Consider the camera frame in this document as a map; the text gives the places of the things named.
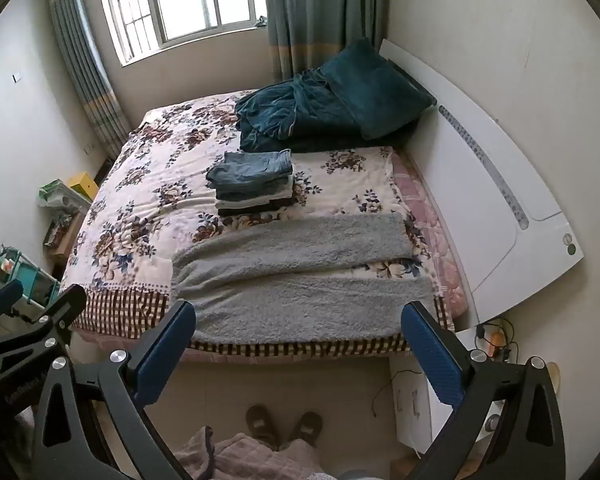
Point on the white nightstand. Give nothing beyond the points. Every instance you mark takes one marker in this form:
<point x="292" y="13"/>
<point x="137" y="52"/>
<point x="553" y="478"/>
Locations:
<point x="412" y="405"/>

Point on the teal pillow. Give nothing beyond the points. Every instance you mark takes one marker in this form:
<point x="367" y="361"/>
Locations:
<point x="370" y="85"/>

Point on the folded grey-blue garment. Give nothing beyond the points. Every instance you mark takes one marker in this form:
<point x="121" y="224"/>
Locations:
<point x="252" y="191"/>

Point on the pink mattress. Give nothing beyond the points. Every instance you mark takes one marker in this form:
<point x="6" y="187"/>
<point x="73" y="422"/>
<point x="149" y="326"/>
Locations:
<point x="437" y="240"/>

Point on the grey fluffy towel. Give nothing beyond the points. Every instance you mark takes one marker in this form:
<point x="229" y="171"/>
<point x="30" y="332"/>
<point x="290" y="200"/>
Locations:
<point x="290" y="285"/>

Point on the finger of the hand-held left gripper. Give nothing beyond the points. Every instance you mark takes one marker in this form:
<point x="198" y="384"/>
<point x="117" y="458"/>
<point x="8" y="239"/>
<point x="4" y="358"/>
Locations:
<point x="2" y="299"/>
<point x="65" y="310"/>

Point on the folded white garment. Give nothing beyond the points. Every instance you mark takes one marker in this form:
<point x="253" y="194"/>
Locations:
<point x="255" y="202"/>

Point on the orange object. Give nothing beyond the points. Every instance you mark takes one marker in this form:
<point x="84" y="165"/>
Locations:
<point x="495" y="342"/>

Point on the black plug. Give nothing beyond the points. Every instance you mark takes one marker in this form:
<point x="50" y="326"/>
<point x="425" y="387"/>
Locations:
<point x="481" y="331"/>

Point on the white headboard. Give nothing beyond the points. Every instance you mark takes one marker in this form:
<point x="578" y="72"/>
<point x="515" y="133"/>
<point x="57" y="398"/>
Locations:
<point x="485" y="160"/>

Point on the wooden bedside table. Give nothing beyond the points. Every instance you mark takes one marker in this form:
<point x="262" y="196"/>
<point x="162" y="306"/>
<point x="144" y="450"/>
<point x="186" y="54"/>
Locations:
<point x="62" y="237"/>

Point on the white cup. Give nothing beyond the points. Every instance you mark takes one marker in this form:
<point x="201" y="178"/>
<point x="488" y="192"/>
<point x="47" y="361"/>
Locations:
<point x="356" y="475"/>

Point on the floral blanket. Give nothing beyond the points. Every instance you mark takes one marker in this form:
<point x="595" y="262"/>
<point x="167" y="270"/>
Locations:
<point x="145" y="200"/>

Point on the green and white plastic bag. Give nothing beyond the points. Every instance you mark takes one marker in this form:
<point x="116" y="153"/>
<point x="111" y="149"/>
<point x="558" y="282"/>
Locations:
<point x="55" y="195"/>

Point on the folded blue jeans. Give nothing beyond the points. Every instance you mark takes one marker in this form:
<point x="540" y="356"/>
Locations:
<point x="252" y="166"/>

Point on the teal blanket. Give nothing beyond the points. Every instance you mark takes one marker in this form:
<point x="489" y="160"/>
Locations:
<point x="280" y="110"/>

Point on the brown slipper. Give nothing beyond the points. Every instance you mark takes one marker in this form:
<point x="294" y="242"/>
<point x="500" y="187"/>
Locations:
<point x="306" y="427"/>
<point x="261" y="425"/>

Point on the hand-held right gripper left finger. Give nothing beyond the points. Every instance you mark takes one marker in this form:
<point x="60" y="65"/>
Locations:
<point x="164" y="352"/>

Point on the yellow box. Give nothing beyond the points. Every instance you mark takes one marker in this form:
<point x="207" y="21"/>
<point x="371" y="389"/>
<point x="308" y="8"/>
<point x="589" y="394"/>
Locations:
<point x="83" y="185"/>

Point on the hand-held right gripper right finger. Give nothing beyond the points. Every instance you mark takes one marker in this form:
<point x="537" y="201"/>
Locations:
<point x="432" y="360"/>

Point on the striped grey-green curtain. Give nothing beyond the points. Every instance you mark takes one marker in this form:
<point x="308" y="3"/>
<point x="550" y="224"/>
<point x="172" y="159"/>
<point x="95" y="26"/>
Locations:
<point x="85" y="60"/>
<point x="305" y="15"/>

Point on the teal cart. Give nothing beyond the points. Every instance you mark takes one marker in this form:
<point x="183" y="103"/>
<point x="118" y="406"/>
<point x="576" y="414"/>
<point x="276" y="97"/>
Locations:
<point x="35" y="280"/>

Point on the window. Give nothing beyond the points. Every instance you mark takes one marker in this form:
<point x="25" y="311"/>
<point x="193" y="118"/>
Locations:
<point x="185" y="0"/>

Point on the folded black garment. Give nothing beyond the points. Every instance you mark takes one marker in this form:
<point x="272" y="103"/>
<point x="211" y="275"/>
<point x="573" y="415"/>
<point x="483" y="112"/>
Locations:
<point x="257" y="211"/>

